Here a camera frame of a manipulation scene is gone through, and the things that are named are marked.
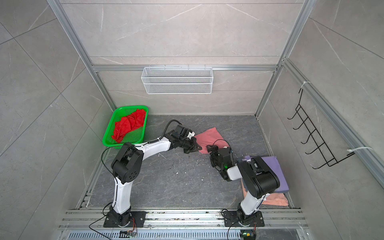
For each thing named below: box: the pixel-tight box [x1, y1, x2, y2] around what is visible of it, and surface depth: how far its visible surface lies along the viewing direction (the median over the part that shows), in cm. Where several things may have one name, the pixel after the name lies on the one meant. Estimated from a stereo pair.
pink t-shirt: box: [194, 127, 231, 155], surface depth 103 cm
